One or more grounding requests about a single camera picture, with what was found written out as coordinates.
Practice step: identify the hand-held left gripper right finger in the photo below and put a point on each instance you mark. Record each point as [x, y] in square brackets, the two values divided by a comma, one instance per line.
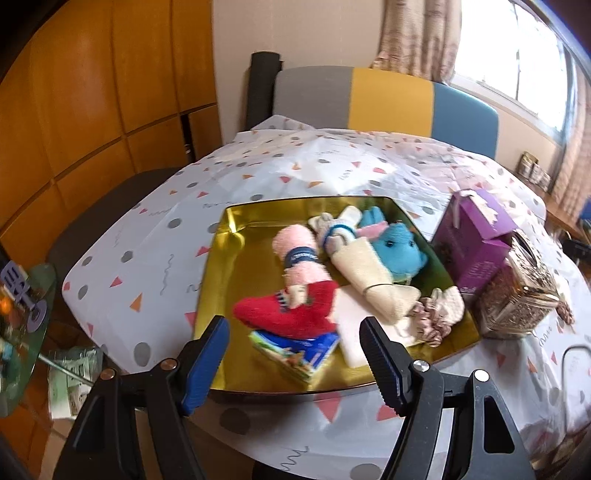
[381, 357]

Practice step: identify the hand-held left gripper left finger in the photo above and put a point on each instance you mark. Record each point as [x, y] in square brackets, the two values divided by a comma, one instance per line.
[207, 357]

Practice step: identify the white sponge block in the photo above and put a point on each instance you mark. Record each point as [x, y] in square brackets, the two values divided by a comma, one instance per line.
[351, 318]

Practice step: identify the brown striped scrunchie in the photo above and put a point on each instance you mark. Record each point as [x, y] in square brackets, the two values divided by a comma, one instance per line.
[427, 318]

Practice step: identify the red fuzzy sock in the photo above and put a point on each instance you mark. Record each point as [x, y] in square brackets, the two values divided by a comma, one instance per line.
[277, 314]

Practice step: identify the cream knit scrunchie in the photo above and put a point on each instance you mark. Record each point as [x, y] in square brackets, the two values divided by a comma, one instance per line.
[450, 302]

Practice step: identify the beige cloth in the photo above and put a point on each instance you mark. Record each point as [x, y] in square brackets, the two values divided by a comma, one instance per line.
[364, 267]

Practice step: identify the blue plush toy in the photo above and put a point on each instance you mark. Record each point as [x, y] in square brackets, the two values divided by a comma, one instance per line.
[397, 249]

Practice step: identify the gold tray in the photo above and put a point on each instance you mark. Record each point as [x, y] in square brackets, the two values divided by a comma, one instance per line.
[244, 240]

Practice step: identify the white knit gloves bundle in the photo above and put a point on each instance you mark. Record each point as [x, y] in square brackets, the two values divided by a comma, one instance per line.
[348, 217]

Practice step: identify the pink fluffy towel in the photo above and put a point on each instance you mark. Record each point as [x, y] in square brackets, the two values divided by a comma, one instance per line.
[295, 240]

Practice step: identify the green white packet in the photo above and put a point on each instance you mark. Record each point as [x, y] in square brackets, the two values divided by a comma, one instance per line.
[74, 378]

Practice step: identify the patterned plastic tablecloth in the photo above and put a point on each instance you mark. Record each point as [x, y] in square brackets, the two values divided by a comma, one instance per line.
[152, 230]

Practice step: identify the gold glitter box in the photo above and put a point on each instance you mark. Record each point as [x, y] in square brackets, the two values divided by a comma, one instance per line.
[512, 295]

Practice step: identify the purple cardboard box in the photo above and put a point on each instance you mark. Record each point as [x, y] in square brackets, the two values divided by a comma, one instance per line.
[471, 240]

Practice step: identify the dark grey seat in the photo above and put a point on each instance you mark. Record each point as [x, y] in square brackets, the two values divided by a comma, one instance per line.
[115, 207]

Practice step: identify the glass side table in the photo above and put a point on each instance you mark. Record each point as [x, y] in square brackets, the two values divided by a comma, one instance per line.
[23, 314]

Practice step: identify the row of boxes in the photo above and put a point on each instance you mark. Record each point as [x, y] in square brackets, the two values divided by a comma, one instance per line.
[535, 170]

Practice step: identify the grey yellow blue chair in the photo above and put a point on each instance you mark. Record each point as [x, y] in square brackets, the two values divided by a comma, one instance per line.
[392, 101]

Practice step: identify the black rolled mat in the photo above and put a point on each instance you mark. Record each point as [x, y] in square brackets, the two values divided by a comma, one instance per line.
[264, 87]

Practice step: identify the wooden cabinet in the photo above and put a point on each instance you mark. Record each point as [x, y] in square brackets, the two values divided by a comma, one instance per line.
[92, 92]

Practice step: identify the beige patterned curtain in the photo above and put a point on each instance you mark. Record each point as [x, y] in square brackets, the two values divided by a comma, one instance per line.
[575, 138]
[415, 37]

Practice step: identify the window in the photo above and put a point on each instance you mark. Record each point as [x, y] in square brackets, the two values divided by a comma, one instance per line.
[503, 50]

